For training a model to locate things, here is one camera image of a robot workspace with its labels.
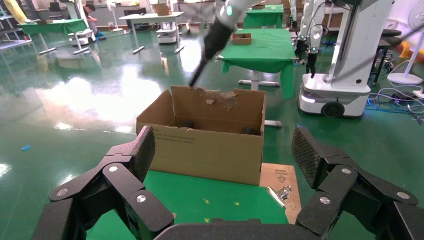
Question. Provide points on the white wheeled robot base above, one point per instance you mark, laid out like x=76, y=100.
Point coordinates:
x=81, y=36
x=167, y=33

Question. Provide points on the brown cardboard box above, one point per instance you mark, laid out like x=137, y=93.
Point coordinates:
x=162, y=9

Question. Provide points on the white wheeled neighbour robot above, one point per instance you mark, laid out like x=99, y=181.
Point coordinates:
x=334, y=96

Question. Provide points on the white table pedestal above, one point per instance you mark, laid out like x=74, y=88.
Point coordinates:
x=255, y=78

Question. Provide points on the black round stool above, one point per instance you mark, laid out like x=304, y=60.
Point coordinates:
x=391, y=33

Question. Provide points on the white neighbour robot arm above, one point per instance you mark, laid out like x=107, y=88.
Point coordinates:
x=299, y=20
x=314, y=23

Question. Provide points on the small blue floor scrap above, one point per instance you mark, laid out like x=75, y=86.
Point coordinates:
x=26, y=147

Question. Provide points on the white work table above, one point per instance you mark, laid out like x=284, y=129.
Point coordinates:
x=149, y=16

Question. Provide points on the person in dark clothes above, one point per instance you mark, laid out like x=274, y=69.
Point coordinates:
x=90, y=16

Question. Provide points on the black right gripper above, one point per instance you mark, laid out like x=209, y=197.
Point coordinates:
x=215, y=39

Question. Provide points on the large open cardboard carton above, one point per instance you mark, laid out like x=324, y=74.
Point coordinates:
x=205, y=155

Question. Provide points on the small open cardboard box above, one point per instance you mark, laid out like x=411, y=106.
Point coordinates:
x=242, y=39

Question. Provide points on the white metal frame tube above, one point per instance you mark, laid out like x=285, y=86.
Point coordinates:
x=273, y=124

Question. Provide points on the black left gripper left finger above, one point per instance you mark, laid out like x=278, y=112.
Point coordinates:
x=109, y=192

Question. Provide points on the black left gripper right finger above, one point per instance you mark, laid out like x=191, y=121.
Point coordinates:
x=351, y=195

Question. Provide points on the green table cloth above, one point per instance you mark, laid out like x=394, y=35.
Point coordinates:
x=185, y=195
x=265, y=16
x=53, y=26
x=261, y=49

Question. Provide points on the yellow pillar guard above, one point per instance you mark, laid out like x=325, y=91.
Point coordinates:
x=15, y=10

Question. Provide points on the silver binder clip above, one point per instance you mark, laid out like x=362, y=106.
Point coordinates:
x=276, y=196

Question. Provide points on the white standing fan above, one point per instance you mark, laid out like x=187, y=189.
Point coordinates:
x=404, y=78

